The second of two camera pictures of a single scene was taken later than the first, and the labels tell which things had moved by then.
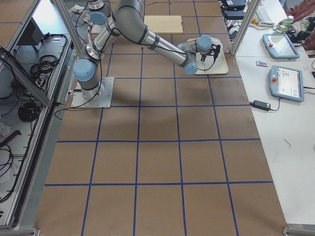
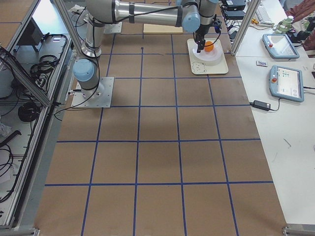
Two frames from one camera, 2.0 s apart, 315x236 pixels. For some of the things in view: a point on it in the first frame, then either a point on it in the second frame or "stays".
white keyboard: [263, 16] stays
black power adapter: [262, 105] stays
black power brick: [235, 14] stays
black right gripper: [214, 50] to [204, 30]
